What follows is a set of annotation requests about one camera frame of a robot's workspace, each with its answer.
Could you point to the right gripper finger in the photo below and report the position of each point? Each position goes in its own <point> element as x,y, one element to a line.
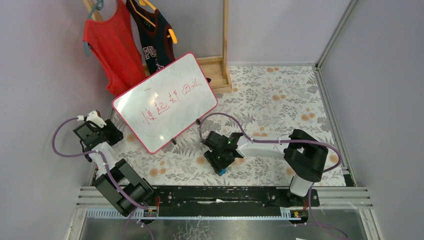
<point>211,157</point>
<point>233,164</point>

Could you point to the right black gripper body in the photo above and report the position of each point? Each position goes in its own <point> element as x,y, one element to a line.
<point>212,143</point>

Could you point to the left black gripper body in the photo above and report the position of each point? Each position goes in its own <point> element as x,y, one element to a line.
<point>84,133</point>

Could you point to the blue whiteboard eraser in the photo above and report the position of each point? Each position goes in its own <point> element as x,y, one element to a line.
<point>222,172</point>

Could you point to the pink-framed whiteboard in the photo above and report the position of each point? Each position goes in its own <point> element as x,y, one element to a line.
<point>166,103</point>

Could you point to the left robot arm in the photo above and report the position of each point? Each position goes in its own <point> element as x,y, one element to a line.
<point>117,181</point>

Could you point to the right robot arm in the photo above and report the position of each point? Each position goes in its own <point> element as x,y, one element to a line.
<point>304,154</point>

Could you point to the floral patterned table mat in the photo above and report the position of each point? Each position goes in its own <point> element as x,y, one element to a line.
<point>267,101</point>

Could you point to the red tank top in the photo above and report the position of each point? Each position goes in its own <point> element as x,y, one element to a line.
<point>112,42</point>

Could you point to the dark navy tank top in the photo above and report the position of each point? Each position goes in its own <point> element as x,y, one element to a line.
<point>156,48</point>

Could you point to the yellow clothes hanger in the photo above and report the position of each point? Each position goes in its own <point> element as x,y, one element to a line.
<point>171,34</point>

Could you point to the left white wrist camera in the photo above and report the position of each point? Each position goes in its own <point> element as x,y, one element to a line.
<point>93,116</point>

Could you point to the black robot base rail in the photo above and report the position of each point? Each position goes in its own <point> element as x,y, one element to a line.
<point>226,201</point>

